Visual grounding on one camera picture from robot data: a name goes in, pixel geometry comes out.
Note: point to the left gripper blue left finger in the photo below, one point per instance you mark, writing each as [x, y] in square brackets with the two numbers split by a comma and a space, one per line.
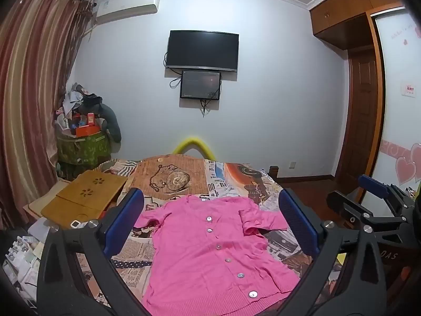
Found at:
[118, 222]

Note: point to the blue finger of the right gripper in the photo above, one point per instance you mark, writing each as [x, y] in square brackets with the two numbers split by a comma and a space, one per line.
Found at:
[373, 186]

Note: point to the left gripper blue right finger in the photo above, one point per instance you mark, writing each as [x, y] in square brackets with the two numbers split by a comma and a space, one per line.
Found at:
[302, 220]

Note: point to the pink knit button cardigan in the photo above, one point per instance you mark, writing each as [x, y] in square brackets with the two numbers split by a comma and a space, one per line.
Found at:
[210, 258]

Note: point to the white heart decorated wardrobe door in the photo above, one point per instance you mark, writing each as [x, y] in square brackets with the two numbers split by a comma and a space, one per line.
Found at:
[398, 161]

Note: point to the white small device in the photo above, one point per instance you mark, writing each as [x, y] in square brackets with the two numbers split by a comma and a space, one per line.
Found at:
[76, 224]

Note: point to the wooden folding lap table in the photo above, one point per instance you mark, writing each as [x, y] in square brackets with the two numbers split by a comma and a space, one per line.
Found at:
[84, 199]

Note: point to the brown wooden door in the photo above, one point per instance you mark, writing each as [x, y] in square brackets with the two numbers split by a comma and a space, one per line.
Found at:
[361, 120]

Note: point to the newspaper print bed sheet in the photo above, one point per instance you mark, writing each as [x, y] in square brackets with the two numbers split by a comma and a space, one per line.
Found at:
[166, 178]

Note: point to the green patterned storage box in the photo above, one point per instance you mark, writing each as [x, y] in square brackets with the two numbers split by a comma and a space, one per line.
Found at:
[76, 155]

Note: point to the clutter pile of papers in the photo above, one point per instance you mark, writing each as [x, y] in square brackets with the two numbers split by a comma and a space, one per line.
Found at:
[22, 252]

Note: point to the orange box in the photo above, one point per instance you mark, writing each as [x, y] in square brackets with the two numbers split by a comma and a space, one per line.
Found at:
[87, 130]

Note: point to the brown wooden wardrobe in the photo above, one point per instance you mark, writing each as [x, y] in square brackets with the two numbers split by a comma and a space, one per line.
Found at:
[344, 23]

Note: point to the striped red beige curtain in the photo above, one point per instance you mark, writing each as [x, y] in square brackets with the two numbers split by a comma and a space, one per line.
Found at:
[39, 43]

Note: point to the white wall outlet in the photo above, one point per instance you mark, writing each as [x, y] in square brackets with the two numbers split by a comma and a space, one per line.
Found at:
[291, 164]

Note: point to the small black wall monitor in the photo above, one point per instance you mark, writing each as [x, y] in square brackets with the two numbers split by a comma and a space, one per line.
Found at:
[200, 85]

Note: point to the black wall television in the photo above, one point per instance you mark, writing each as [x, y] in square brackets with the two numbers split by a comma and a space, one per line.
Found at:
[203, 50]

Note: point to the white wall air conditioner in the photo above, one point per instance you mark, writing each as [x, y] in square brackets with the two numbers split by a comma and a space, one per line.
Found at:
[114, 10]

